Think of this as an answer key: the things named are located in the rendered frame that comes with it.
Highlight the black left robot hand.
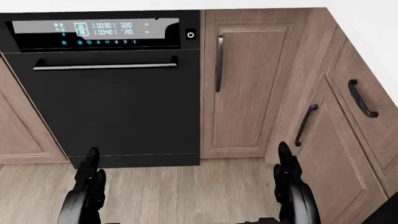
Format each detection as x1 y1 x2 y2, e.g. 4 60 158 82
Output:
57 146 107 224

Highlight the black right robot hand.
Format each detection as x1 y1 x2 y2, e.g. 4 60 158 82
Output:
272 141 322 224

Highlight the wooden cabinet door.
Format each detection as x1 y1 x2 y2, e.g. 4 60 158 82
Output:
0 53 69 164
201 9 315 159
266 75 389 224

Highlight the black built-in dishwasher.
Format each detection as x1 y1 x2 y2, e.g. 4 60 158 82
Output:
0 9 201 169

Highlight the wooden cabinet drawer front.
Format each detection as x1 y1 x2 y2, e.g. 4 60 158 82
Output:
323 25 398 174

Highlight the dishwasher display control panel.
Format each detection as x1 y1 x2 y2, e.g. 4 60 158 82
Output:
4 17 181 50

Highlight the black cabinet door handle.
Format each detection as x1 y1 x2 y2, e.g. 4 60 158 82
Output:
294 104 319 147

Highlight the black drawer pull handle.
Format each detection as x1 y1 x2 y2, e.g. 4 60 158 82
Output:
348 79 379 118

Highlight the silver dishwasher door handle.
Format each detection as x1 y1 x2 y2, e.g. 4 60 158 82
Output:
33 55 179 71

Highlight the long black cabinet handle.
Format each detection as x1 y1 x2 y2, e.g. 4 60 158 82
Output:
215 34 224 93

